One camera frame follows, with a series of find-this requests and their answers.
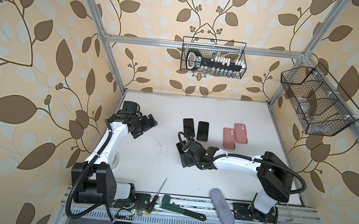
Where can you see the black wire basket back wall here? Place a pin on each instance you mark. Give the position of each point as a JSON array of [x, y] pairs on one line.
[[234, 50]]

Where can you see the grey oblong pouch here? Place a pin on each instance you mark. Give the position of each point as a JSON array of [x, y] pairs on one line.
[[221, 206]]

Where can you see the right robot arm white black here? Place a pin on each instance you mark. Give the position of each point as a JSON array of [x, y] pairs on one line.
[[278, 181]]

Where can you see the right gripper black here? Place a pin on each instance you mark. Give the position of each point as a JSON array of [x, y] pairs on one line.
[[188, 163]]

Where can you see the screwdriver black yellow handle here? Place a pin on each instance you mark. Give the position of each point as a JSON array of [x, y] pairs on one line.
[[152, 204]]

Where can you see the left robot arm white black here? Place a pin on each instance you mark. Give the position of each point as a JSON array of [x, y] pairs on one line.
[[93, 182]]

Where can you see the black wire basket wall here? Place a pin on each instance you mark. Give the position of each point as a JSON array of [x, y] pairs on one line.
[[322, 105], [234, 50]]

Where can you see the white tape roll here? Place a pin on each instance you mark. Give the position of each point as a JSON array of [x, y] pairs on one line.
[[115, 162]]

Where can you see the blue phone black screen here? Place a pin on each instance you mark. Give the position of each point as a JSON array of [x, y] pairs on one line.
[[203, 131]]

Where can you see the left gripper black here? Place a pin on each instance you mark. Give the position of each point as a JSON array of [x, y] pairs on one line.
[[146, 124]]

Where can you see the black socket set rail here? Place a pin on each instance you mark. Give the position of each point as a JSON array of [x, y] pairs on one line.
[[194, 60]]

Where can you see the pink phone case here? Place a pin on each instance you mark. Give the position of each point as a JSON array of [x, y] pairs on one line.
[[229, 138], [240, 133]]

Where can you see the black wire basket right wall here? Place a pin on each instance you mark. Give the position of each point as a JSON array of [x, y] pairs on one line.
[[322, 105]]

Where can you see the green pipe wrench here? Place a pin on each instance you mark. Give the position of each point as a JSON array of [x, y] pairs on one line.
[[167, 205]]

